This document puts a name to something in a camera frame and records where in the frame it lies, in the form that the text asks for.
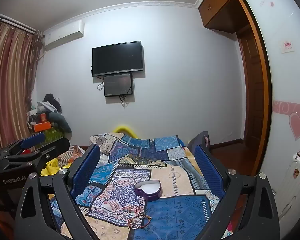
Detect green box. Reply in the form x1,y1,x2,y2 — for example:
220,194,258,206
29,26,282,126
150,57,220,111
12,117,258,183
44,127,66,143

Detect patchwork patterned blanket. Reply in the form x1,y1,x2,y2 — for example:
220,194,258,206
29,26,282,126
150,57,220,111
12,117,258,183
49,132,233,240

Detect white air conditioner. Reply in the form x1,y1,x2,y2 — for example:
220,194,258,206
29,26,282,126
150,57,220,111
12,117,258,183
43,20,85,51

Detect white cloth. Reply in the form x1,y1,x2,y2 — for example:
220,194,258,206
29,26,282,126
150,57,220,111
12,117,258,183
37,101,58,112

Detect grey teal cloth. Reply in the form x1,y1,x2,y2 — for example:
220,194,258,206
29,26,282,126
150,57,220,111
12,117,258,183
49,112,72,134

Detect dark purple bag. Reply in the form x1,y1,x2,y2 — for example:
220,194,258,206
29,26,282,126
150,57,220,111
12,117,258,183
187,131,211,153

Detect yellow cloth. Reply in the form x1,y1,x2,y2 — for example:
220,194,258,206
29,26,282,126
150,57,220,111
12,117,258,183
41,159,73,177

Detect white sliding wardrobe door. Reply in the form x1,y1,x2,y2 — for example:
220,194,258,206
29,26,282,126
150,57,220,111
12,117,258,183
242,0,300,205

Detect orange patterned sheet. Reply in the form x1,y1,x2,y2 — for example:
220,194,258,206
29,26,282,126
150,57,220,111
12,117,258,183
57,144,86,168

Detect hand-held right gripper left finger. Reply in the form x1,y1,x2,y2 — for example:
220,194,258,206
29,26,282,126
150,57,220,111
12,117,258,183
14,144,102,240

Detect small black wall monitor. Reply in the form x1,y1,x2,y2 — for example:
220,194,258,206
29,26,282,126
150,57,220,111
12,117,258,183
103,74,134,97

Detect wooden overhead cabinet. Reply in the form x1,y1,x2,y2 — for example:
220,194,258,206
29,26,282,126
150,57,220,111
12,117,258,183
198,0,248,34

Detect white paper notice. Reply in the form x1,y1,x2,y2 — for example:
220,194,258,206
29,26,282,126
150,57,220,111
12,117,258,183
281,40,296,54

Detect dark jacket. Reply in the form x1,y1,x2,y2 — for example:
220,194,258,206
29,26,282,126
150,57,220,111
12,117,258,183
44,94,63,113

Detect striped red curtain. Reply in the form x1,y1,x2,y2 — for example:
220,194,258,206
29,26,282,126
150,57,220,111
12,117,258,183
0,17,44,153

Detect orange box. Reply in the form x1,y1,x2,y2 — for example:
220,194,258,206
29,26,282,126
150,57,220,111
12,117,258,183
31,121,52,132

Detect purple heart-shaped jewelry box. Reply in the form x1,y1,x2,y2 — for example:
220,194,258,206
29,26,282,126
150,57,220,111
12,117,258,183
134,179,163,202

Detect pink heart decal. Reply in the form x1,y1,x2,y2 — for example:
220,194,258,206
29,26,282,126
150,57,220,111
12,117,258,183
289,95,300,140

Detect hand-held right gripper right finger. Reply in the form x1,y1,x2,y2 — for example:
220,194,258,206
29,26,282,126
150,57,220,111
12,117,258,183
194,145,282,240

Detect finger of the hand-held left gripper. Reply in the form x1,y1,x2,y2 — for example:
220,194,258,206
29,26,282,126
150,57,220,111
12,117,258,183
1,137,71,173
0,132,46,157

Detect brown wooden door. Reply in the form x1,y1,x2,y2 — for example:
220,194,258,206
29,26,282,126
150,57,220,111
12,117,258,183
236,27,267,155

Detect black wall television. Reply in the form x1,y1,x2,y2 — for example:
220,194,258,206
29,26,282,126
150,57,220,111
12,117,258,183
92,41,144,77

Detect yellow plastic object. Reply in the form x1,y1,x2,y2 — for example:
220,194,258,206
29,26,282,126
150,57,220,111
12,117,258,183
114,124,140,139

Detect person's left forearm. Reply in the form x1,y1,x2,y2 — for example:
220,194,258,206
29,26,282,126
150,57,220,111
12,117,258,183
0,197,17,240

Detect red cord bracelet gold beads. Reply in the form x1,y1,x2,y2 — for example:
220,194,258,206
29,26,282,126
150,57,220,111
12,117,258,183
130,211,153,222

